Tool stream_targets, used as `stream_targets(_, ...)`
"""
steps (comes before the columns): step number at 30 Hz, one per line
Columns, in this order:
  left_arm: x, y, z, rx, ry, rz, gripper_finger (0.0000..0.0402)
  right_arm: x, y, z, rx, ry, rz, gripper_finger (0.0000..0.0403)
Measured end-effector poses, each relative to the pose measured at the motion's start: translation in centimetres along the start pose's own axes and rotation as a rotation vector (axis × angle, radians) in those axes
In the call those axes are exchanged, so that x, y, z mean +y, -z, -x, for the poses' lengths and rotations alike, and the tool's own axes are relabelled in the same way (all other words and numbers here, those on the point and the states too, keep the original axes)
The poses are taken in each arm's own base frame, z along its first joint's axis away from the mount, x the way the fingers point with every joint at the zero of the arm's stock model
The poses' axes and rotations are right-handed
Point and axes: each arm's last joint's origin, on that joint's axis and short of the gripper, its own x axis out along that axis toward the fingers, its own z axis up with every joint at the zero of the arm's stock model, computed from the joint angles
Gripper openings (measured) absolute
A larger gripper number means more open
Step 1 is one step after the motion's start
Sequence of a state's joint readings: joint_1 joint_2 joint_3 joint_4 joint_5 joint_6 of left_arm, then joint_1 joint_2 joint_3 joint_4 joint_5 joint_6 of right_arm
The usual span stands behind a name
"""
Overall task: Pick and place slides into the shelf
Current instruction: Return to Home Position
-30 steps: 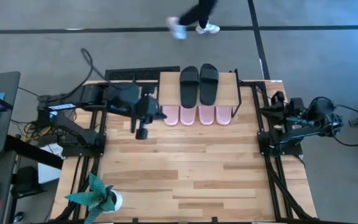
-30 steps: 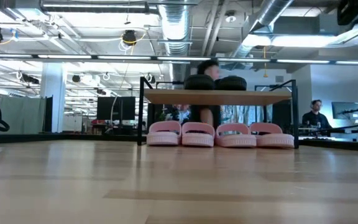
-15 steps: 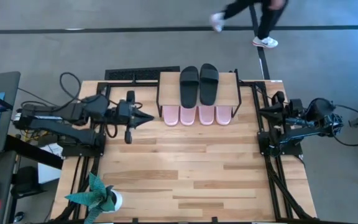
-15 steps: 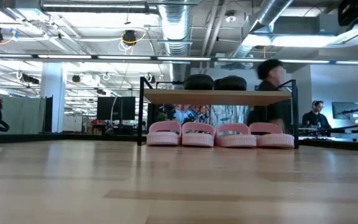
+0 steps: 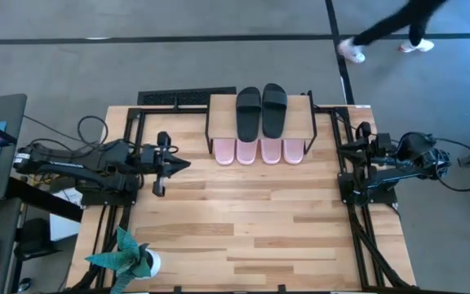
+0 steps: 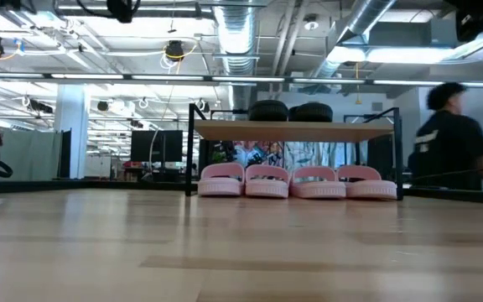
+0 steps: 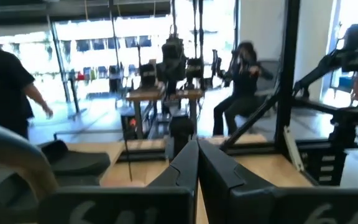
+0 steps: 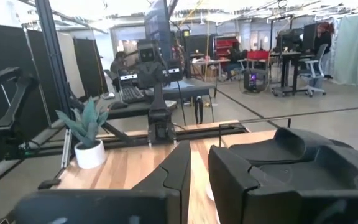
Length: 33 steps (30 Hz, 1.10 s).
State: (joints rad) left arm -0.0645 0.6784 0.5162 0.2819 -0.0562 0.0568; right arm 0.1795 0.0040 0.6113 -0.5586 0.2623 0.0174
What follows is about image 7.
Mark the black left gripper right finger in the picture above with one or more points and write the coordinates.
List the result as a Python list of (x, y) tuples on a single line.
[(291, 208)]

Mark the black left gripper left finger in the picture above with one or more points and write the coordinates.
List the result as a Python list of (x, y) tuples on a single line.
[(120, 208)]

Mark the black foam slide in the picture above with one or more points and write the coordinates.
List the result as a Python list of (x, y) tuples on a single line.
[(79, 163)]

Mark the background black robot arm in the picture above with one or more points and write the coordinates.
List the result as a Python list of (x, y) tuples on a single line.
[(172, 62), (148, 74), (195, 71)]

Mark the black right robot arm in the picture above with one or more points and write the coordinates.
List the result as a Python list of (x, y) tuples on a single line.
[(348, 124)]

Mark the black box with orange light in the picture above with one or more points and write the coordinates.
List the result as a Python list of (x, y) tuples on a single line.
[(129, 124)]

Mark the background wooden table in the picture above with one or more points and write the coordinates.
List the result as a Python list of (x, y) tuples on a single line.
[(148, 93)]

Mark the person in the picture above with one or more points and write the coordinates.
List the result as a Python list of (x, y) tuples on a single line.
[(2, 87), (244, 90)]

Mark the black aluminium rig frame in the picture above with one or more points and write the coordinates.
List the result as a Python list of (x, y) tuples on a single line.
[(286, 62)]

